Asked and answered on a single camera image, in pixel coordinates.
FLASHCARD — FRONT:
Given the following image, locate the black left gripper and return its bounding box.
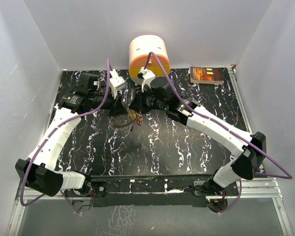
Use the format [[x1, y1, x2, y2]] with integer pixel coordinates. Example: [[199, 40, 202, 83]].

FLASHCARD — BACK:
[[89, 88, 128, 118]]

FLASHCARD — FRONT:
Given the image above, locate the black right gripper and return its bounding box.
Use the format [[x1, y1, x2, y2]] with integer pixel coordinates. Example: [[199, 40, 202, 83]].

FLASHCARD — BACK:
[[130, 85, 168, 115]]

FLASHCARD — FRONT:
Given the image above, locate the yellow key tag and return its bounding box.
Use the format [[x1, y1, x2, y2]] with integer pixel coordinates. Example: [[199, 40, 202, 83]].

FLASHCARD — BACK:
[[128, 109, 137, 120]]

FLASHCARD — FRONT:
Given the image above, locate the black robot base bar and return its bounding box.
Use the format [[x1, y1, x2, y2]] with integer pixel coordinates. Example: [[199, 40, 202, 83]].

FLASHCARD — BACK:
[[89, 174, 239, 210]]

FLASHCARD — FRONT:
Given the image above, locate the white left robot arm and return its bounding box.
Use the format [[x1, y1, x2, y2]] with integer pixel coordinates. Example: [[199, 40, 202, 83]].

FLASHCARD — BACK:
[[15, 69, 127, 197]]

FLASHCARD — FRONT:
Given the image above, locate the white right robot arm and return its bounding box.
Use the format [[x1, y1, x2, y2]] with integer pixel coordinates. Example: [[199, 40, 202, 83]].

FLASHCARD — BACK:
[[129, 77, 266, 195]]

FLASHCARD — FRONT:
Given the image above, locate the round three-drawer mini cabinet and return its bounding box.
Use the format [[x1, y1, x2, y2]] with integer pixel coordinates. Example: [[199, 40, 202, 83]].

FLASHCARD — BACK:
[[129, 35, 171, 85]]

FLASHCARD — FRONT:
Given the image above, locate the orange brown book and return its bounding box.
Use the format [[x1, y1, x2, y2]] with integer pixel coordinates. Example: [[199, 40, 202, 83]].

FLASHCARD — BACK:
[[190, 67, 223, 85]]

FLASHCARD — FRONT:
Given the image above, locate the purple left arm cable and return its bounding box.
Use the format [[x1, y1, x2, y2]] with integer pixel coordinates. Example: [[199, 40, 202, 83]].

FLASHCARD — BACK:
[[19, 59, 114, 214]]

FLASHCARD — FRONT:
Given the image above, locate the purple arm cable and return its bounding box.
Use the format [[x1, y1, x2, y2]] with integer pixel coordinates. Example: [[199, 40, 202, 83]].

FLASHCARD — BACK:
[[19, 59, 114, 214], [144, 52, 293, 213]]

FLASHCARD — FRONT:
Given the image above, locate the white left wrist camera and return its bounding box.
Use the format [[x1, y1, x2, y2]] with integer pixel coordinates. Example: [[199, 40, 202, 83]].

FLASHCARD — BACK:
[[109, 69, 126, 99]]

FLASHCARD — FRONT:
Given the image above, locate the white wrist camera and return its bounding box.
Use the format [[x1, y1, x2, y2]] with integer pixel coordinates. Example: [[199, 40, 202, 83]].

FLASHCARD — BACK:
[[137, 67, 156, 92], [109, 69, 126, 99]]

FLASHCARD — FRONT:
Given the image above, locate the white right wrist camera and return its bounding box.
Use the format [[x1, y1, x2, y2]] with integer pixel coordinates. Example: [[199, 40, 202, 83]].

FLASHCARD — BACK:
[[137, 67, 156, 92]]

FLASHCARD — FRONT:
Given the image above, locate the aluminium frame rail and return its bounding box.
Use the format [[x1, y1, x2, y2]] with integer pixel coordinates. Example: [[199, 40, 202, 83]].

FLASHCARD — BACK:
[[227, 68, 264, 173]]

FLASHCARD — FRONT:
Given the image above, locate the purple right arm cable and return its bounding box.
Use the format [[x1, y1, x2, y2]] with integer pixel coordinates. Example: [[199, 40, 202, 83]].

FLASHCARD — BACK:
[[144, 52, 293, 213]]

